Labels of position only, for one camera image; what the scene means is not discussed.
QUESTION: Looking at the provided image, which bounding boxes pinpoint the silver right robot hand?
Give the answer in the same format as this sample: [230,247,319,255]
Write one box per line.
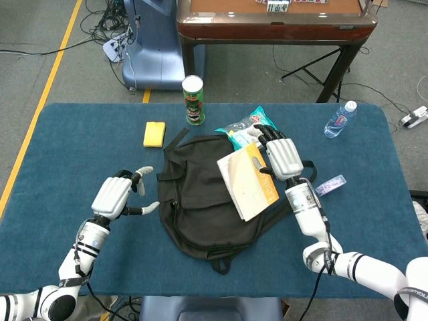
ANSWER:
[251,124,304,182]

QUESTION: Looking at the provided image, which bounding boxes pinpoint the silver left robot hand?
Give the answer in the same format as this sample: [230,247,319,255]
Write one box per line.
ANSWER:
[90,166,161,221]

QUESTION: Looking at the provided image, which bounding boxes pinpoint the white book with orange spine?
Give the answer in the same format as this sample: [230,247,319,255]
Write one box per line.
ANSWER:
[216,142,280,222]

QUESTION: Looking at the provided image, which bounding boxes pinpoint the black fabric backpack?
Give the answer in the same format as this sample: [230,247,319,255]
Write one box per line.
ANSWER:
[156,126,318,276]

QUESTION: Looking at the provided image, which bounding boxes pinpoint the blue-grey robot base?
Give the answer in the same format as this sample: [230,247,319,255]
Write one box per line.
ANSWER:
[138,296,284,321]

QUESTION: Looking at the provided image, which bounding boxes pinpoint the teal snack packet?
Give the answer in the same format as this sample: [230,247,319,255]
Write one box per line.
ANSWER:
[215,105,278,151]

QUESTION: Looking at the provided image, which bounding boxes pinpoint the clear box with purple pieces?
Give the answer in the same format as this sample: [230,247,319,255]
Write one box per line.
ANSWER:
[315,174,347,197]

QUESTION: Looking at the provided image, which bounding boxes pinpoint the clear plastic water bottle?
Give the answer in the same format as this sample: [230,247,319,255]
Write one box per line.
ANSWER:
[323,100,358,139]

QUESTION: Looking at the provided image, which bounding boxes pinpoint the blue table cloth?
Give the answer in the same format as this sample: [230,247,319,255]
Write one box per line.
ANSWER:
[0,102,423,298]

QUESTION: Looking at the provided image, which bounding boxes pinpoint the yellow sponge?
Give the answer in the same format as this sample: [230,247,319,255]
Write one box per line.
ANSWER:
[142,121,167,148]

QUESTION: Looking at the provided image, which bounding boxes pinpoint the green Pringles can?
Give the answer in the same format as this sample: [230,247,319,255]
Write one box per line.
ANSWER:
[181,75,205,126]

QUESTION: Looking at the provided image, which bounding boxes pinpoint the brown mahjong table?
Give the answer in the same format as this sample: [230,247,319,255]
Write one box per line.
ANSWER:
[176,0,379,104]

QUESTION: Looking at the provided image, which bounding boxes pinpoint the white power strip black plug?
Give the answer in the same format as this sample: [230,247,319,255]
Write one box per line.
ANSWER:
[399,106,428,129]

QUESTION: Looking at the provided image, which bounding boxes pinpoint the white power strip with plugs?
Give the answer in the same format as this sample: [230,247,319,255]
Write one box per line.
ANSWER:
[102,31,133,63]

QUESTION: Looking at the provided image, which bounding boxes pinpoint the mahjong tiles green bamboo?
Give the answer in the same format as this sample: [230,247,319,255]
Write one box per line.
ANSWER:
[266,0,290,13]

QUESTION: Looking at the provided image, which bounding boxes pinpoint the blue machine stand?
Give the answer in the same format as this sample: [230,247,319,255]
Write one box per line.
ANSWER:
[121,0,207,91]

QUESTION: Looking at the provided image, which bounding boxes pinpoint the mahjong tiles red characters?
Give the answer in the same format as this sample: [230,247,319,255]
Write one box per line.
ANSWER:
[255,0,330,5]

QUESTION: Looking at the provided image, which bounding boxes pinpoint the black floor cable bundle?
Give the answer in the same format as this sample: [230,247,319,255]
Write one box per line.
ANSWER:
[83,0,134,44]

